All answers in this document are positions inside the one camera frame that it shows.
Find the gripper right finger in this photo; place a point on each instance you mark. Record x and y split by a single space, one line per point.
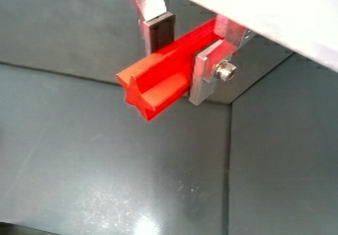
213 64

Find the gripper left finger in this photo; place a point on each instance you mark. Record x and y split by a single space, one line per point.
155 22

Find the red star prism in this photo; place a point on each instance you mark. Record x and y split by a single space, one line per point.
158 79

